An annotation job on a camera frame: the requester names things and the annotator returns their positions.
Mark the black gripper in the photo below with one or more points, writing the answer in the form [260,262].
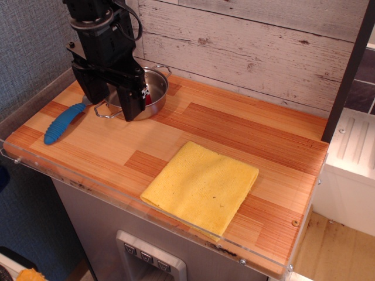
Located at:
[105,55]

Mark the yellow cloth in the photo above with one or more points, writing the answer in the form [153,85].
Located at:
[201,187]

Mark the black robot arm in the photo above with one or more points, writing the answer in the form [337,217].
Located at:
[102,13]

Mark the red plastic pepper toy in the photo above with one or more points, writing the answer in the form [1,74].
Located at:
[148,99]

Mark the small steel pot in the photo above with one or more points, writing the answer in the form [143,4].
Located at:
[156,78]

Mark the clear acrylic table guard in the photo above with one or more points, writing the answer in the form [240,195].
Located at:
[266,227]

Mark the grey toy fridge cabinet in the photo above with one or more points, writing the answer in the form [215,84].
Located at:
[97,221]

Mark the silver dispenser panel with buttons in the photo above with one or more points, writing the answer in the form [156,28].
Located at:
[144,261]

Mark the yellow object bottom left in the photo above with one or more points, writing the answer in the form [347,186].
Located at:
[30,275]

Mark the blue handled metal spoon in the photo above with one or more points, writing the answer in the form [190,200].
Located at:
[60,124]

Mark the dark right frame post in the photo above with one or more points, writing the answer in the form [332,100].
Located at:
[357,53]

